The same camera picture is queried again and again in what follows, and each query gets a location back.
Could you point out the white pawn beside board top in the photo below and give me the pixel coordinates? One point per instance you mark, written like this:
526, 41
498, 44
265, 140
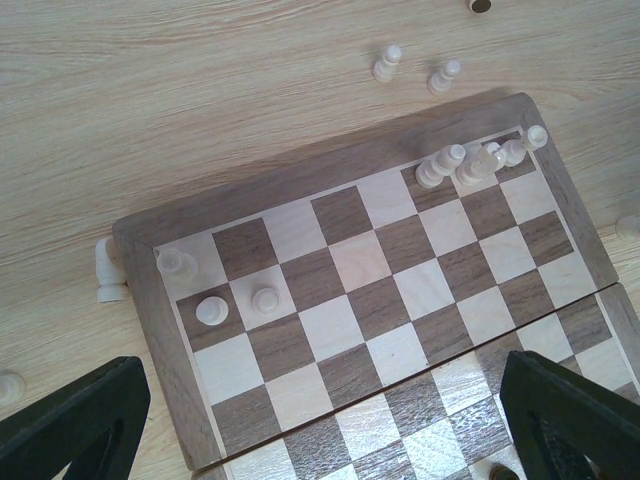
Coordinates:
441, 81

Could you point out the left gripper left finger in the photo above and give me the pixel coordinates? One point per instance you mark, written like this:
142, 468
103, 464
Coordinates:
88, 429

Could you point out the white piece pair one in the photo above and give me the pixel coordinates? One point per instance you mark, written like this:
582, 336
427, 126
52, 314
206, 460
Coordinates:
177, 265

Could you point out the white rook chess piece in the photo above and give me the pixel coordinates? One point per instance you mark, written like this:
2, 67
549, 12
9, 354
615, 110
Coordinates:
532, 139

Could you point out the wooden chess board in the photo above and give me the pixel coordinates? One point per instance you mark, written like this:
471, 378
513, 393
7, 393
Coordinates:
398, 304

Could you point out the dark pieces back row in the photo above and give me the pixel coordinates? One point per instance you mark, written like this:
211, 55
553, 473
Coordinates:
502, 472

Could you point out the white knight chess piece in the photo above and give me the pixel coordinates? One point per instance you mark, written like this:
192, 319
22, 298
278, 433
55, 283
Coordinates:
109, 272

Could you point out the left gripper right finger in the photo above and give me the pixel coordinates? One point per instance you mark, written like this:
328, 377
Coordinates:
562, 423

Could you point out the white pawn board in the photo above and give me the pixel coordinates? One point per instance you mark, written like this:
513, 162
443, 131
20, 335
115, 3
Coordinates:
266, 300
385, 67

